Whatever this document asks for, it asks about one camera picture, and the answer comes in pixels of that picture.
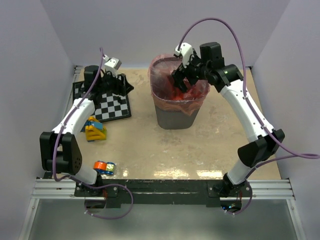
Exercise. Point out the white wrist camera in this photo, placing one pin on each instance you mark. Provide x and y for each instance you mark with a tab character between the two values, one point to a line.
185	52
111	65

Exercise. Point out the orange tape roll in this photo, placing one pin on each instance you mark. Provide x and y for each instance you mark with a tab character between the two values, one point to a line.
100	167

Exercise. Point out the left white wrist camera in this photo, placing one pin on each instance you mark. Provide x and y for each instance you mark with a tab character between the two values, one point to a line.
111	65

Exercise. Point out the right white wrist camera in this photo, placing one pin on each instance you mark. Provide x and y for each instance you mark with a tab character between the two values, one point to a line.
185	52

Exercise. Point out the black white chessboard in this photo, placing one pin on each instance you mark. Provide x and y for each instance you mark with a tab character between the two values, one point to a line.
110	110

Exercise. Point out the grey mesh trash bin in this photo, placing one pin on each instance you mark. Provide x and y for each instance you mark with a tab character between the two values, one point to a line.
174	120

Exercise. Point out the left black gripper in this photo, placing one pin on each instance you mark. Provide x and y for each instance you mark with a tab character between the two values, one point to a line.
122	87

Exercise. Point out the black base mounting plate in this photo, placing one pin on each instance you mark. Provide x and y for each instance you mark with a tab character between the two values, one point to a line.
209	193

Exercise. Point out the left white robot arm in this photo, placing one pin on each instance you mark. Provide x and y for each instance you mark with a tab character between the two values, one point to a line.
59	150

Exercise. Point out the black chess piece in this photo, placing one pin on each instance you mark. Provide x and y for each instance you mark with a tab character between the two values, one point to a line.
120	101

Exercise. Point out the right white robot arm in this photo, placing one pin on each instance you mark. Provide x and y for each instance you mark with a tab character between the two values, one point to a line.
263	138

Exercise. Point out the red plastic trash bag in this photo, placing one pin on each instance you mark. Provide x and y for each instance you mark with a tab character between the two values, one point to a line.
165	95

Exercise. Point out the yellow blue toy blocks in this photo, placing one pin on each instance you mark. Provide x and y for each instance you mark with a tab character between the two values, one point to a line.
94	130

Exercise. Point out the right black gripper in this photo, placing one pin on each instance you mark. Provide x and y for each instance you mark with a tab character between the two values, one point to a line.
181	72

